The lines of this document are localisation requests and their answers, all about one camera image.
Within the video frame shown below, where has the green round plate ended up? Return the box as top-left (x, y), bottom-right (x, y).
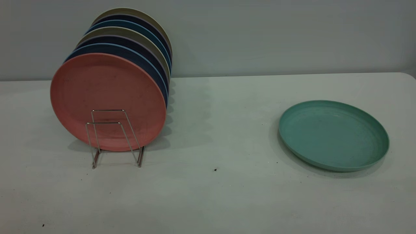
top-left (278, 100), bottom-right (390, 172)

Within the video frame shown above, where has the pink round plate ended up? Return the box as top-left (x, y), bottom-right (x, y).
top-left (50, 53), bottom-right (167, 152)

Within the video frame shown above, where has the blue plate light blue rim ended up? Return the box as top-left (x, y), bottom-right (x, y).
top-left (64, 43), bottom-right (169, 108)

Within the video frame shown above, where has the navy plate lavender rim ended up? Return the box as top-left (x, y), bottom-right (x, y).
top-left (76, 35), bottom-right (170, 92)

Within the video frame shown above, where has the beige round plate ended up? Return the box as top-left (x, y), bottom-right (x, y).
top-left (78, 27), bottom-right (171, 79)
top-left (92, 7), bottom-right (173, 56)

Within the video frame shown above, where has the teal blue round plate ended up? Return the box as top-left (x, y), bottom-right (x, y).
top-left (85, 19), bottom-right (172, 70)

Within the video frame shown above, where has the dark purple round plate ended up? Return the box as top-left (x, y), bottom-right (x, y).
top-left (92, 14), bottom-right (173, 59)

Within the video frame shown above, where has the metal wire plate rack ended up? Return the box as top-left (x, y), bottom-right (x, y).
top-left (85, 110), bottom-right (145, 169)

